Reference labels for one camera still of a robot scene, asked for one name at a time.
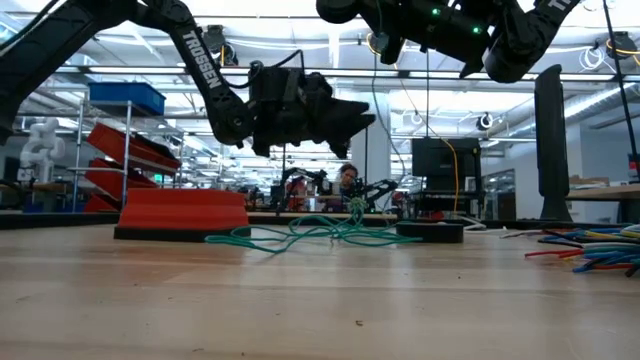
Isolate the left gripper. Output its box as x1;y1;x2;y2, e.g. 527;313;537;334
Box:
252;72;377;160

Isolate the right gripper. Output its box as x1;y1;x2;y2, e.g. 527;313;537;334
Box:
347;0;494;79

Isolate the black plastic spool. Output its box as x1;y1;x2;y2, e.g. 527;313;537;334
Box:
315;0;362;25

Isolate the white cord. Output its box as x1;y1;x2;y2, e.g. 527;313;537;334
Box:
459;215;531;239

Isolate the white round pillar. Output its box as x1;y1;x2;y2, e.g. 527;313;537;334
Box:
350;91;393;194

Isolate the person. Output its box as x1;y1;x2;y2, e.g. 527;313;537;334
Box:
334;162;361;211

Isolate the black bench robot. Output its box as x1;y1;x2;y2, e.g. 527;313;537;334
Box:
352;177;400;214
277;167;331;211

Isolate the black monitor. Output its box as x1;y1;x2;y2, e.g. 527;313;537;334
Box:
410;136;483;192

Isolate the red box with black base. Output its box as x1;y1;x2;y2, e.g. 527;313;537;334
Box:
113;187;252;244

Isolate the blue plastic bin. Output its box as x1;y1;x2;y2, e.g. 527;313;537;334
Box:
88;80;168;117

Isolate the metal rack with red bins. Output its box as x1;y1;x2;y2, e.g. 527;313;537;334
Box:
68;98;184;214

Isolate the thin black rod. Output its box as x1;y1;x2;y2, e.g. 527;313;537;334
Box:
601;0;640;182

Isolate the wooden side table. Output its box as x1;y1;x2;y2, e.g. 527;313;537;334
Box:
564;183;640;224

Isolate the black ceiling cable reel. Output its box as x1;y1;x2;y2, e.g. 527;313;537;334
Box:
201;23;240;67
602;30;640;62
367;32;391;56

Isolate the black frame stand with camera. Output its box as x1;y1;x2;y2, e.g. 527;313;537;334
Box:
281;127;370;201

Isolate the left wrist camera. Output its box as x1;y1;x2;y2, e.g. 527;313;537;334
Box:
248;65;304;107

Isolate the yellow cable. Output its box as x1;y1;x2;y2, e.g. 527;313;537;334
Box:
365;31;461;214

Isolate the black upright post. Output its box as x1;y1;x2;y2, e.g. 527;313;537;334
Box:
533;64;574;223

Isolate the bundle of coloured wires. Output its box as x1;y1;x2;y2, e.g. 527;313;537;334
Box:
523;223;640;280

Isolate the green cable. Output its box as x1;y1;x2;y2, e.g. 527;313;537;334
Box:
0;209;621;231

